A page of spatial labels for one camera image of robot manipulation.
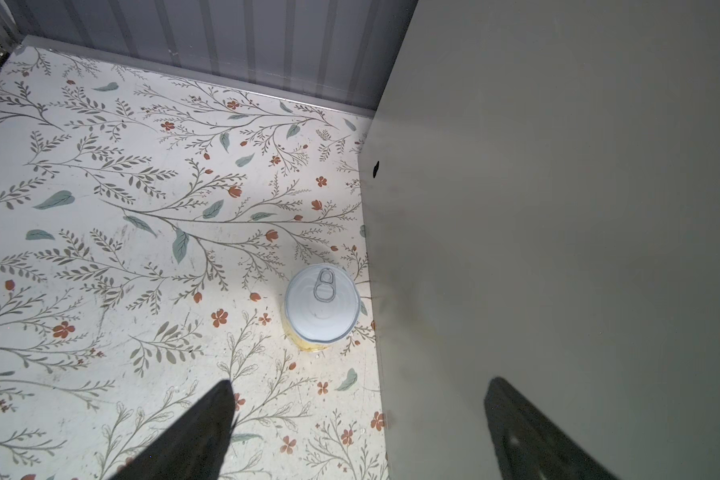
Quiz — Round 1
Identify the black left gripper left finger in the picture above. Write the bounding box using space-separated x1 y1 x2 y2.
113 380 236 480

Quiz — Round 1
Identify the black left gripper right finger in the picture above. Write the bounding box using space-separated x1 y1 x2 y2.
484 377 616 480

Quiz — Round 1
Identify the white metal cabinet counter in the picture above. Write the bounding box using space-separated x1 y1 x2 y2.
361 1 720 479

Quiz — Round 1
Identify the yellow can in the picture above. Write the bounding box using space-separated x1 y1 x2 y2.
282 263 361 352

